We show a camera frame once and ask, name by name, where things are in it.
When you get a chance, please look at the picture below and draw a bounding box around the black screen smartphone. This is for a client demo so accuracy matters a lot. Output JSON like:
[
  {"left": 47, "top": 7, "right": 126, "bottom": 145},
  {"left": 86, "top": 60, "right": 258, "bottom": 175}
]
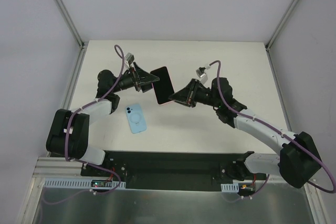
[{"left": 150, "top": 66, "right": 175, "bottom": 105}]

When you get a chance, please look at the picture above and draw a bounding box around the pink phone case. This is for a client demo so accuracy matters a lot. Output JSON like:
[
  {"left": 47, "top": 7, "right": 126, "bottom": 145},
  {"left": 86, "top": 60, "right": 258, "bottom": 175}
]
[{"left": 158, "top": 101, "right": 174, "bottom": 106}]

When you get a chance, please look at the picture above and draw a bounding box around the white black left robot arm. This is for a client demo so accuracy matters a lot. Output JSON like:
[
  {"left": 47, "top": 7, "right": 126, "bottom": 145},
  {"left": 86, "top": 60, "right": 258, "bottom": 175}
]
[{"left": 46, "top": 62, "right": 160, "bottom": 176}]

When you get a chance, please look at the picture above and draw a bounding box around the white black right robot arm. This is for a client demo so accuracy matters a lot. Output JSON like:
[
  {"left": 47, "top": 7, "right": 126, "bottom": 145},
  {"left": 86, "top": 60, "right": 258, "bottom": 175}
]
[{"left": 169, "top": 78, "right": 321, "bottom": 188}]

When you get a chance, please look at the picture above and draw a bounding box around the light blue phone case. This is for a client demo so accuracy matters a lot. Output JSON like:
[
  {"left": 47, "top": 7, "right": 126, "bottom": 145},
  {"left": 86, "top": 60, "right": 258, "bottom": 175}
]
[{"left": 125, "top": 103, "right": 147, "bottom": 134}]

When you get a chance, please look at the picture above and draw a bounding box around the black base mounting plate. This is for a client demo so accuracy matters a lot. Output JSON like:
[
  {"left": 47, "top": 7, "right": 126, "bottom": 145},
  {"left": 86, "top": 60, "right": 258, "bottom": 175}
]
[{"left": 80, "top": 151, "right": 266, "bottom": 191}]

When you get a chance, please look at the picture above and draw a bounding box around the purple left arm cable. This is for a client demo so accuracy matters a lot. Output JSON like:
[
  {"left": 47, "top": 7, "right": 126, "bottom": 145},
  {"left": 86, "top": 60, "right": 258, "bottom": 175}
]
[{"left": 41, "top": 45, "right": 132, "bottom": 205}]

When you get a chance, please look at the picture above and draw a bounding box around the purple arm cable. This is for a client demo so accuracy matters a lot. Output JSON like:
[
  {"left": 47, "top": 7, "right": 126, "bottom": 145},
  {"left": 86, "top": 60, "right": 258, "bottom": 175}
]
[
  {"left": 41, "top": 45, "right": 132, "bottom": 205},
  {"left": 204, "top": 60, "right": 336, "bottom": 204}
]

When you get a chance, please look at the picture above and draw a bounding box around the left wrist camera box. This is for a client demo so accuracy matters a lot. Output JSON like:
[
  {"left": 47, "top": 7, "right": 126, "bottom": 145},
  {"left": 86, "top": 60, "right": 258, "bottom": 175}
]
[{"left": 124, "top": 52, "right": 134, "bottom": 69}]

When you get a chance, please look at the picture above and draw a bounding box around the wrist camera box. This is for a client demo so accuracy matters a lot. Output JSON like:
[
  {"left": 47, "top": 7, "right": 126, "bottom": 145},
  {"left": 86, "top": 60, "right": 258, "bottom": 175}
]
[
  {"left": 196, "top": 67, "right": 208, "bottom": 82},
  {"left": 124, "top": 52, "right": 134, "bottom": 69}
]

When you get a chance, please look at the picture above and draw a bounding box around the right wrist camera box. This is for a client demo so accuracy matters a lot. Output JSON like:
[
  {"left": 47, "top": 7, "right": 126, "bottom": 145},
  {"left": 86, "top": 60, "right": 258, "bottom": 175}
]
[{"left": 196, "top": 67, "right": 208, "bottom": 82}]

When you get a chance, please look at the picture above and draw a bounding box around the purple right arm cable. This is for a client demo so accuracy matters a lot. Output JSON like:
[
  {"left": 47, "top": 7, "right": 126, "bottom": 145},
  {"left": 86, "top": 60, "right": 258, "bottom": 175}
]
[{"left": 204, "top": 60, "right": 336, "bottom": 204}]

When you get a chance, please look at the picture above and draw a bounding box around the right white cable duct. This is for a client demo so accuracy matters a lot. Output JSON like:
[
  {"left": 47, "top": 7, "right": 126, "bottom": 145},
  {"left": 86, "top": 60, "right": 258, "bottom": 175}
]
[{"left": 220, "top": 183, "right": 239, "bottom": 193}]

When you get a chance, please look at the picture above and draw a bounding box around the white cable duct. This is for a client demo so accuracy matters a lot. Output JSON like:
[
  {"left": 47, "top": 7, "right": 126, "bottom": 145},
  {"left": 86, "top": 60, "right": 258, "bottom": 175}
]
[
  {"left": 44, "top": 178, "right": 126, "bottom": 190},
  {"left": 220, "top": 183, "right": 239, "bottom": 193}
]

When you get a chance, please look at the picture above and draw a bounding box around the left aluminium corner post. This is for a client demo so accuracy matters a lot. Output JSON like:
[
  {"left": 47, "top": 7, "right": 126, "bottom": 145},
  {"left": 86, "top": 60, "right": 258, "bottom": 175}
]
[{"left": 54, "top": 0, "right": 85, "bottom": 49}]

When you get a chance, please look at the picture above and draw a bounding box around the aluminium corner post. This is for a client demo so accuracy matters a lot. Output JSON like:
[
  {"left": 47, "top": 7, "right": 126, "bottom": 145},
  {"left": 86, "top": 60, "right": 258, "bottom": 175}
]
[
  {"left": 54, "top": 0, "right": 85, "bottom": 49},
  {"left": 264, "top": 0, "right": 320, "bottom": 50}
]

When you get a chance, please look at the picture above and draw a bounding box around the aluminium front frame rail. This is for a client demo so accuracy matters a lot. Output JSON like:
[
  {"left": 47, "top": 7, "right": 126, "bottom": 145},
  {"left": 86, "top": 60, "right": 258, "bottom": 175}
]
[{"left": 33, "top": 157, "right": 318, "bottom": 183}]

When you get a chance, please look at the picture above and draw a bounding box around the left white cable duct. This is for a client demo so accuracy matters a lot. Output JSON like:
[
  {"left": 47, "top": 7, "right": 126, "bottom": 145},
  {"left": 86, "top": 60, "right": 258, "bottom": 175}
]
[{"left": 44, "top": 178, "right": 126, "bottom": 190}]

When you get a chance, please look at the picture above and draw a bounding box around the right aluminium corner post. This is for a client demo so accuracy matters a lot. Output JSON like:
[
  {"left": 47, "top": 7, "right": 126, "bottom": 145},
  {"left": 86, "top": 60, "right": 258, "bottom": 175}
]
[{"left": 264, "top": 0, "right": 320, "bottom": 50}]

